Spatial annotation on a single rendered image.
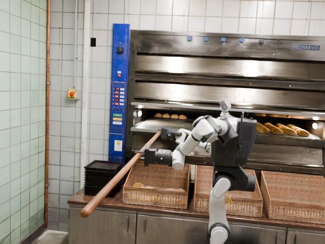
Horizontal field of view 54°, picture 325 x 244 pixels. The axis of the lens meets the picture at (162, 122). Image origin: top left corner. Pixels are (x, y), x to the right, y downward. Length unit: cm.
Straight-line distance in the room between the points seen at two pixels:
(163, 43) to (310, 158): 173
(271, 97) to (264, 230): 118
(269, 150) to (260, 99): 50
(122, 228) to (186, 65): 157
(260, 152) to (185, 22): 140
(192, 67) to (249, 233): 152
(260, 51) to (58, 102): 202
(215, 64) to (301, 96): 83
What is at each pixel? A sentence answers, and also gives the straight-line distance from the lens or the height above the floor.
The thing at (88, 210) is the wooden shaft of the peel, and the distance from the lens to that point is 110.
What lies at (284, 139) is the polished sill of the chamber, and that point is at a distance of 316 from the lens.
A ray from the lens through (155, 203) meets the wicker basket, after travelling 276.
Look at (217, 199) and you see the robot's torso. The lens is 222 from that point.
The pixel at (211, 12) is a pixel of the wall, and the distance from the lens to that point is 311.
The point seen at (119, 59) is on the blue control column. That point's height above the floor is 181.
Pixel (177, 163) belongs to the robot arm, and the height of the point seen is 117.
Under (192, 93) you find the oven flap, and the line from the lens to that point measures 304.
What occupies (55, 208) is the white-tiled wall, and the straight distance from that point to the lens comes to 363.
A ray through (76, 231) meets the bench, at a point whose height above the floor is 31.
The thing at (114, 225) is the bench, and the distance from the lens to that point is 285.
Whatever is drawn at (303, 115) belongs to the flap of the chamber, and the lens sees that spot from 302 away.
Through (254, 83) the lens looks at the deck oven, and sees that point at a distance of 307.
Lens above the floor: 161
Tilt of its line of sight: 7 degrees down
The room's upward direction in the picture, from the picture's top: 3 degrees clockwise
